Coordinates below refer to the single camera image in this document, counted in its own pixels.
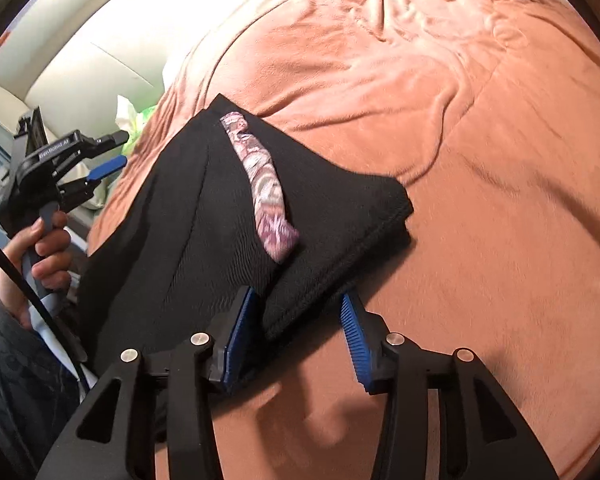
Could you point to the cream padded headboard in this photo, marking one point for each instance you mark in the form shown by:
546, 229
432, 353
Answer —
80, 60

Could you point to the person's left hand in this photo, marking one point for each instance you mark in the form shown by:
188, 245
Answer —
55, 255

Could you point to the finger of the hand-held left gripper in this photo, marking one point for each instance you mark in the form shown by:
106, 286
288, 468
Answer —
107, 167
112, 139

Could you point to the orange blanket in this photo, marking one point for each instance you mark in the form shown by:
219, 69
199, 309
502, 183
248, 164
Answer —
480, 210

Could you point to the person's left forearm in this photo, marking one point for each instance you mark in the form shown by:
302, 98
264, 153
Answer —
25, 400

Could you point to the black garment with patterned trim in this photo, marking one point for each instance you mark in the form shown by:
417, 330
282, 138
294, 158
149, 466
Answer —
340, 220

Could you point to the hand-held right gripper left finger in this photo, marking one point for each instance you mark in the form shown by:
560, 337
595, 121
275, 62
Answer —
237, 332

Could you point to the green white bag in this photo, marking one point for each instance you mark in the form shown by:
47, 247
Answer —
132, 112

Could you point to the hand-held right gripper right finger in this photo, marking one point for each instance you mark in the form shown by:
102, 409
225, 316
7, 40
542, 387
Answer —
356, 340

